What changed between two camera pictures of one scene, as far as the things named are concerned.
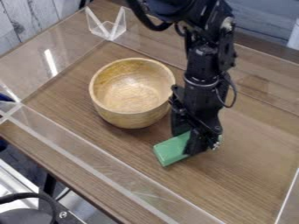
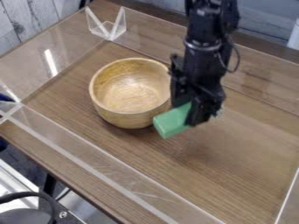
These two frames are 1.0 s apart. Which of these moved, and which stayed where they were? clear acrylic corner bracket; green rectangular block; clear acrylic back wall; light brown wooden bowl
Moved: green rectangular block
Stayed: clear acrylic back wall; light brown wooden bowl; clear acrylic corner bracket
